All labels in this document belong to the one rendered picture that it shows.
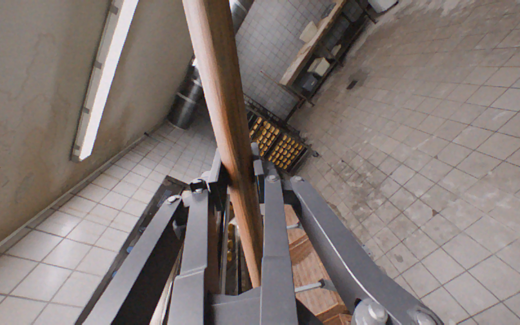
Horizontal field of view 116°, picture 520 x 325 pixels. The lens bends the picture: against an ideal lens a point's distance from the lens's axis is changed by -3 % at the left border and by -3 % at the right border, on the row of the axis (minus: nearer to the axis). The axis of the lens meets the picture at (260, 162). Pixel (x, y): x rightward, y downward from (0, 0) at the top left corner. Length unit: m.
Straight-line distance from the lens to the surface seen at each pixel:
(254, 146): 0.18
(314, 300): 1.90
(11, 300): 1.43
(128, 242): 1.57
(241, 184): 0.17
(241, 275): 1.76
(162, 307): 1.41
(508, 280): 2.03
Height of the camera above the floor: 2.00
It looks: 21 degrees down
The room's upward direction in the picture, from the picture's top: 61 degrees counter-clockwise
